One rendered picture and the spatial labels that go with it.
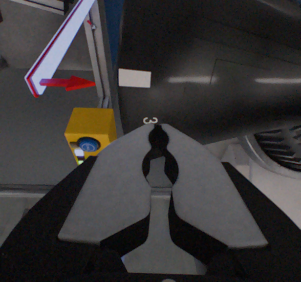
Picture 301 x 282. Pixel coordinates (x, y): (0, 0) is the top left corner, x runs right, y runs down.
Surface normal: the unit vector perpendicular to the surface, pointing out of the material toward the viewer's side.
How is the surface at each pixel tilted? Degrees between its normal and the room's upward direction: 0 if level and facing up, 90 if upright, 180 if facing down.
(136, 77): 19
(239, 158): 90
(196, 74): 15
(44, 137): 90
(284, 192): 50
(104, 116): 90
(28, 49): 0
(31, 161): 90
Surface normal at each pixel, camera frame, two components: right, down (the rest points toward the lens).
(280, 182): 0.03, -0.02
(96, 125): 0.04, -0.66
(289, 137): -0.79, 0.48
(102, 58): 0.00, 0.75
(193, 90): 0.01, 0.58
